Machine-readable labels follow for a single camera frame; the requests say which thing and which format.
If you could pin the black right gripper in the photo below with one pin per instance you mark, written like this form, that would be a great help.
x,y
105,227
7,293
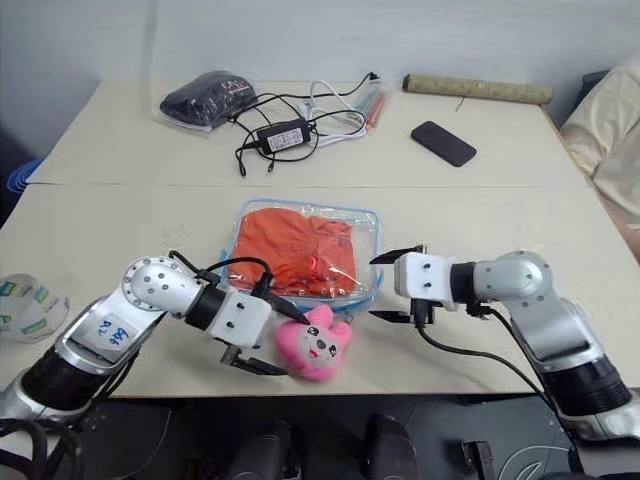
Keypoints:
x,y
422,311

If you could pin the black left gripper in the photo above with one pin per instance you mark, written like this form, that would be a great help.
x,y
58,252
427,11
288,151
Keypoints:
x,y
248,356

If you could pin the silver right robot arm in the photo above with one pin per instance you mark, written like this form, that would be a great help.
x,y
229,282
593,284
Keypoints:
x,y
525,280

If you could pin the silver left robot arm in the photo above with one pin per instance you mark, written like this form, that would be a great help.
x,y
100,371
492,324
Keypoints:
x,y
150,286

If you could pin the orange cloth in clear bag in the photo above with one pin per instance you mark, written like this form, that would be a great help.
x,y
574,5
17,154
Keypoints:
x,y
366,232

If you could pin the clear pouch of coloured pencils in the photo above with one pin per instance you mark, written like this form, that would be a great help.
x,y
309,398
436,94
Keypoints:
x,y
376,106

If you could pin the pink plush toy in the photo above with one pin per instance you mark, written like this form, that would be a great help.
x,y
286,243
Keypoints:
x,y
312,352

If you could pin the dark rounded shape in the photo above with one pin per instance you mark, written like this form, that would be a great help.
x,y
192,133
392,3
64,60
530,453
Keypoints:
x,y
272,450
392,445

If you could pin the black smartphone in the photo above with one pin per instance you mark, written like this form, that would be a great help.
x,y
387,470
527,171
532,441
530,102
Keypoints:
x,y
442,143

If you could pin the black power adapter brick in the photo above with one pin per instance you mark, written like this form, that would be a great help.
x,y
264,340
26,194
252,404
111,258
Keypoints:
x,y
282,137

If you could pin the rolled brown mat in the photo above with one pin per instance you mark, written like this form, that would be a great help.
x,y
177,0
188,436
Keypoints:
x,y
475,89

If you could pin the white roll with green labels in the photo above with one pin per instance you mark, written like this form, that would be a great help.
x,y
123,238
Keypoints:
x,y
30,310

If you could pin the black item in plastic bag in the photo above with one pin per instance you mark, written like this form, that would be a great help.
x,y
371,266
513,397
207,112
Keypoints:
x,y
200,102

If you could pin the beige cushion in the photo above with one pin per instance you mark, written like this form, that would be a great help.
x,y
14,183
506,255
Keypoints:
x,y
607,135

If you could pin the blue round object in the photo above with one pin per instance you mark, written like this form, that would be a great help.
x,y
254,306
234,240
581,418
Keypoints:
x,y
22,177

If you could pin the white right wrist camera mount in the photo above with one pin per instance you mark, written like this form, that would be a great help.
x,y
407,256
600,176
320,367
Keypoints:
x,y
422,277

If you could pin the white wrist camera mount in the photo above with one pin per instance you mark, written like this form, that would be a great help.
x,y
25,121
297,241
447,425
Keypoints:
x,y
241,319
422,277

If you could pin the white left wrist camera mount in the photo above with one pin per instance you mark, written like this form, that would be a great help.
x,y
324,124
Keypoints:
x,y
241,319

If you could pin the black square bracket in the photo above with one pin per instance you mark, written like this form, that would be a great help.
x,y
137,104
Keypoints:
x,y
477,460

